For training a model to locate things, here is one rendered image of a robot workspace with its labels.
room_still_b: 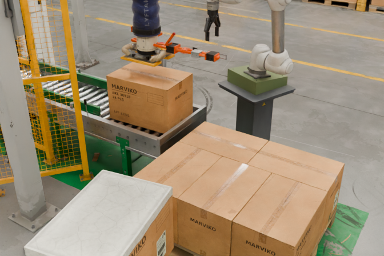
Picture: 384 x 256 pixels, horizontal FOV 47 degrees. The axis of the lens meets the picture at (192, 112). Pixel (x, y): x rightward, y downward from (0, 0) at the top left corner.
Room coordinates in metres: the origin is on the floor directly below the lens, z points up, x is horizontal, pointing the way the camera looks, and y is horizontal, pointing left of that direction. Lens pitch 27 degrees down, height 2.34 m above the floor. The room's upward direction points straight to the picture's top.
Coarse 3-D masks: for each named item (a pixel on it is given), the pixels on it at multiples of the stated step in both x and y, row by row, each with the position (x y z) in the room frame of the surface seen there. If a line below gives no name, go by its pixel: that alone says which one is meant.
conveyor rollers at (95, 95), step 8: (24, 72) 4.50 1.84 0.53; (64, 80) 4.27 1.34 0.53; (56, 88) 4.07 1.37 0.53; (64, 88) 4.04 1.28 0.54; (80, 88) 4.02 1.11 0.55; (88, 88) 4.07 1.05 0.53; (96, 88) 4.04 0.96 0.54; (72, 96) 3.88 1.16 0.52; (80, 96) 3.86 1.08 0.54; (88, 96) 3.84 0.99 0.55; (96, 96) 3.91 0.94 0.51; (104, 96) 3.87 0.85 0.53; (96, 104) 3.67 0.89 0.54; (104, 104) 3.65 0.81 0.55; (104, 112) 3.50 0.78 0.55; (112, 120) 3.34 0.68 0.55; (136, 128) 3.20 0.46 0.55; (144, 128) 3.24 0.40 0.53
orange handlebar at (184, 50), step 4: (132, 40) 3.46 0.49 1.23; (136, 40) 3.44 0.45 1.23; (156, 44) 3.34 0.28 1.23; (164, 44) 3.34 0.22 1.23; (164, 48) 3.29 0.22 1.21; (176, 48) 3.24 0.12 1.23; (180, 48) 3.26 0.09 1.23; (184, 48) 3.23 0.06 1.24; (188, 48) 3.23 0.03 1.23; (184, 52) 3.19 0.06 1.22; (188, 52) 3.17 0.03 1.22; (204, 52) 3.15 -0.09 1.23; (204, 56) 3.10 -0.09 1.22
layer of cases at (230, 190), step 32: (224, 128) 3.21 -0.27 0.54; (160, 160) 2.73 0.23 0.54; (192, 160) 2.73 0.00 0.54; (224, 160) 2.73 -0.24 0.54; (256, 160) 2.73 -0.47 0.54; (288, 160) 2.73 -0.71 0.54; (320, 160) 2.73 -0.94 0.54; (192, 192) 2.35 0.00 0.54; (224, 192) 2.35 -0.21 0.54; (256, 192) 2.36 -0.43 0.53; (288, 192) 2.35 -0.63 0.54; (320, 192) 2.35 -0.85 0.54; (192, 224) 2.22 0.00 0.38; (224, 224) 2.10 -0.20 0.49; (256, 224) 2.04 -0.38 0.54; (288, 224) 2.04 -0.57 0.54; (320, 224) 2.30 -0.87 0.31
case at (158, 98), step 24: (120, 72) 3.45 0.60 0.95; (144, 72) 3.45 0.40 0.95; (168, 72) 3.45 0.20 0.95; (120, 96) 3.32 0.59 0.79; (144, 96) 3.20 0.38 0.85; (168, 96) 3.09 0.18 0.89; (192, 96) 3.42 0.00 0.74; (120, 120) 3.33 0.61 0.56; (144, 120) 3.20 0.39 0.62; (168, 120) 3.09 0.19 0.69
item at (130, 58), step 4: (124, 56) 3.38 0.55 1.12; (128, 56) 3.38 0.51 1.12; (132, 56) 3.36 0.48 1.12; (128, 60) 3.34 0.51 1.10; (132, 60) 3.31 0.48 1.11; (136, 60) 3.30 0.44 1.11; (140, 60) 3.29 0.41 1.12; (144, 60) 3.29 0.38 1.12; (148, 60) 3.28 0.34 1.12; (144, 64) 3.25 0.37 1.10; (148, 64) 3.23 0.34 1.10; (152, 64) 3.22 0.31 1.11; (156, 64) 3.22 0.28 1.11
